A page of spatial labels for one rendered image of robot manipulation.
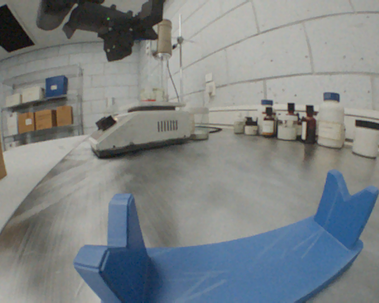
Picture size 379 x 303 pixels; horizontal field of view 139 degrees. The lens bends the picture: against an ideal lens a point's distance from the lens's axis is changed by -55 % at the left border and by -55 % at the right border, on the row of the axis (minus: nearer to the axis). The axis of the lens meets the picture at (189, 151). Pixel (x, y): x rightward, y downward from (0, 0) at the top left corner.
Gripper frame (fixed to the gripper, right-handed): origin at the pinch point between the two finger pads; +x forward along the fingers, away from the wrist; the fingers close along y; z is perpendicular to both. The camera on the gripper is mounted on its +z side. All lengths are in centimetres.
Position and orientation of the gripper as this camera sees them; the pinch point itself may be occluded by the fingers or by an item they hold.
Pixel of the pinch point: (146, 33)
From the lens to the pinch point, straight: 40.2
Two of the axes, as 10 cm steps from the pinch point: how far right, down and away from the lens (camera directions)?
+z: 0.3, 9.8, 2.2
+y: 8.3, 1.0, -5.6
